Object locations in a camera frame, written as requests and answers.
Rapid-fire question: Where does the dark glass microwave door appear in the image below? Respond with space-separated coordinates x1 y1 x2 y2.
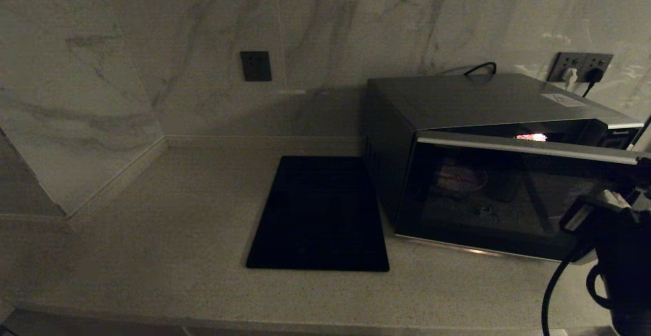
396 130 645 266

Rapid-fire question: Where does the purple plate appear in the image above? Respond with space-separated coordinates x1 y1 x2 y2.
437 161 489 195

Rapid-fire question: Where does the silver microwave oven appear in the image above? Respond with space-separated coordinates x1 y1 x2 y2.
361 74 645 266

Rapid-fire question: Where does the white label sticker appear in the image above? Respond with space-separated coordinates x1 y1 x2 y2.
541 93 586 108

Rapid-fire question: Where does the black induction cooktop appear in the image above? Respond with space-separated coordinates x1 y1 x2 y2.
246 156 391 272

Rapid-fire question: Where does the dark double wall socket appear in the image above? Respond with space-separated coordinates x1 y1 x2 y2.
548 52 614 83

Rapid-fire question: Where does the black power cable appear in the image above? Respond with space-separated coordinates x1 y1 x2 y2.
464 62 596 98

